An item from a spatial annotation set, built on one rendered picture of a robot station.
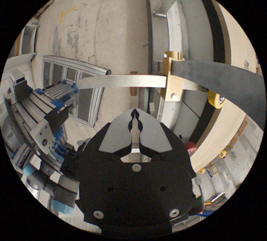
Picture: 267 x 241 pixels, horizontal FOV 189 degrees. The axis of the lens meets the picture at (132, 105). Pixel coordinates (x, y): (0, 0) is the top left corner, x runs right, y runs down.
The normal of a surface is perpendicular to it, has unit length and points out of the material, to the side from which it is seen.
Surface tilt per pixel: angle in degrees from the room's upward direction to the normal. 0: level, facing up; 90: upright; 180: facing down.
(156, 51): 0
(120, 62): 0
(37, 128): 90
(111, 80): 0
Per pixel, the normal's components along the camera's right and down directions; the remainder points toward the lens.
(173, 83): -0.01, 0.46
